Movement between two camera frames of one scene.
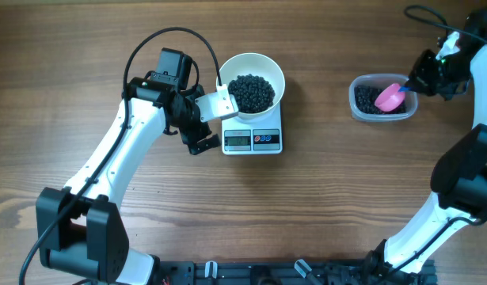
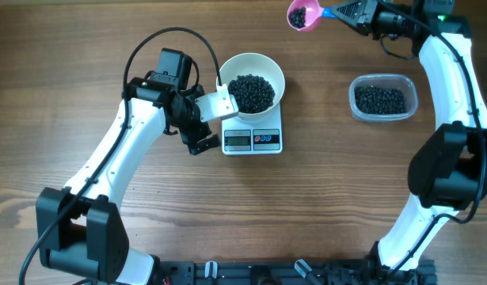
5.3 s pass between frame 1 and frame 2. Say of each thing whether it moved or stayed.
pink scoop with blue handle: moved
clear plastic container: stayed
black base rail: stayed
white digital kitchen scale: stayed
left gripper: stayed
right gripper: moved
